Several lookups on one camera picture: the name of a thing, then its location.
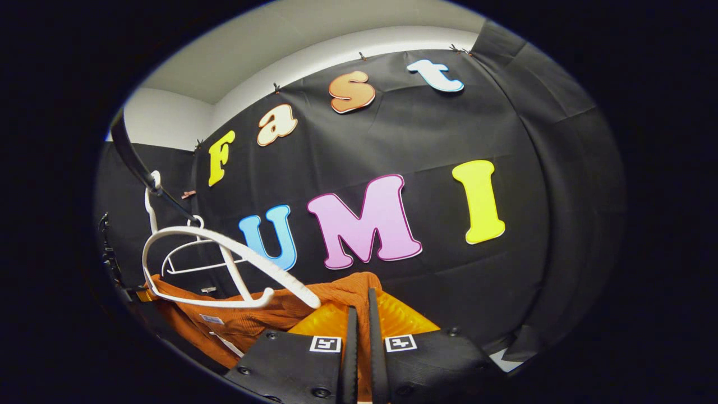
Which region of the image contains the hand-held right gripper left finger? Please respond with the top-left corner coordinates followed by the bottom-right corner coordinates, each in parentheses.
top-left (223, 303), bottom-right (358, 404)

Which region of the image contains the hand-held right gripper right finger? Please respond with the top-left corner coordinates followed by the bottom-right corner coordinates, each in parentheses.
top-left (367, 288), bottom-right (505, 404)

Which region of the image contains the black clothes rail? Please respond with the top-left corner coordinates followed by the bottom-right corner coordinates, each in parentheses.
top-left (111, 109), bottom-right (200, 222)

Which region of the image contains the white plastic hanger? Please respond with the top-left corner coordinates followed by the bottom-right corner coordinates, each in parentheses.
top-left (142, 170), bottom-right (321, 310)
top-left (162, 216), bottom-right (247, 276)

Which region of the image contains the rust orange jacket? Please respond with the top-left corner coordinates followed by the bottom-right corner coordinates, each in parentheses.
top-left (137, 272), bottom-right (385, 404)

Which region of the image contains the black backdrop cloth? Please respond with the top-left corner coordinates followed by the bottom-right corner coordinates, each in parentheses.
top-left (95, 20), bottom-right (626, 371)

